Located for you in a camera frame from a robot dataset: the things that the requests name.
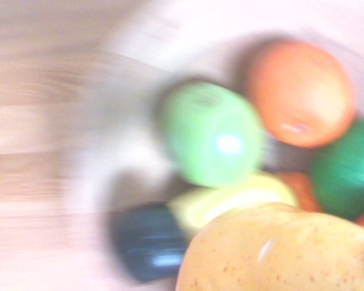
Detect small orange fruit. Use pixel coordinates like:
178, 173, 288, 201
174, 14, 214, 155
278, 171, 322, 213

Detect dark green round fruit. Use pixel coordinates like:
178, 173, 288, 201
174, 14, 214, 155
308, 118, 364, 221

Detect light green apple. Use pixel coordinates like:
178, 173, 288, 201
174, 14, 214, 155
156, 81, 265, 188

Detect dark blue eggplant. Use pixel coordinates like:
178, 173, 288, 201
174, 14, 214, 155
109, 202, 189, 283

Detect yellow speckled pear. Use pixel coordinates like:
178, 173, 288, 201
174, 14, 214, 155
175, 202, 364, 291

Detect pale yellow banana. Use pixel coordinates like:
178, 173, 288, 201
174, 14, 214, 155
167, 173, 298, 234

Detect white basket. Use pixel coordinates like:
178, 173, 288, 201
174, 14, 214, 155
78, 0, 364, 291

